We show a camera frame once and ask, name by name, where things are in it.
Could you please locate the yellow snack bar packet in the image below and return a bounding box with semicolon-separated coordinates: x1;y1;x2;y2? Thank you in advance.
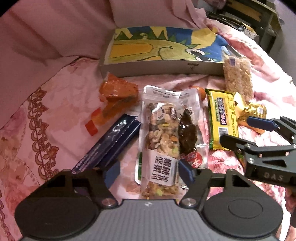
205;88;239;150

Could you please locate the dark blue long box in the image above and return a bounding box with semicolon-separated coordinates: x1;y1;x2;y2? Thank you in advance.
71;114;138;174

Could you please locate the dark wooden side table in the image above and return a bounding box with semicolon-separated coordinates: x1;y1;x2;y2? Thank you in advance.
207;0;283;56

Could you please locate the small orange fruit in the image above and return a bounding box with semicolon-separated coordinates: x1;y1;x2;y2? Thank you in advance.
190;85;206;101

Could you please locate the mixed nut bar packet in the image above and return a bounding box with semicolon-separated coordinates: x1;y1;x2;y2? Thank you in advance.
141;85;183;199

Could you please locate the floral pink bed sheet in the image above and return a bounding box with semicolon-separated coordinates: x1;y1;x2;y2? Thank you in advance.
1;26;295;240

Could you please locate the gold foil candy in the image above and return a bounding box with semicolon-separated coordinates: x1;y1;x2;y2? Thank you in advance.
234;92;267;134

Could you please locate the dark dried fruit packet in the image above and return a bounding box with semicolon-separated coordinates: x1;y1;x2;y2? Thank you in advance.
177;88;208;169

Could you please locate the orange snack packet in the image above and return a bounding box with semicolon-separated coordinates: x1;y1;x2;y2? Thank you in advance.
85;73;139;136

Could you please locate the pink curtain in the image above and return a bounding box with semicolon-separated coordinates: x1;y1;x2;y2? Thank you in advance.
1;1;206;126

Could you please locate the cardboard box with dinosaur towel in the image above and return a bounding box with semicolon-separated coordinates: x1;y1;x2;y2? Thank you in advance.
99;26;241;77

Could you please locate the clear puffed rice packet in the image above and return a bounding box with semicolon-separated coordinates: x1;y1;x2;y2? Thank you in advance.
223;52;254;102

